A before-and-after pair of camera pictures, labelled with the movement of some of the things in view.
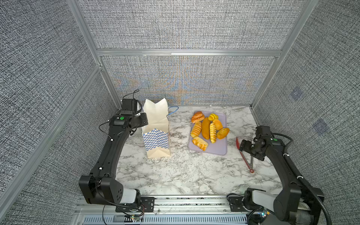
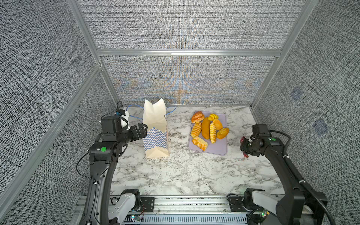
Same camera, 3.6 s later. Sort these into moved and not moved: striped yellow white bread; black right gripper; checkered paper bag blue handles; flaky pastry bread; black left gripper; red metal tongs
Moved: black left gripper; red metal tongs
Not moved: checkered paper bag blue handles; striped yellow white bread; black right gripper; flaky pastry bread
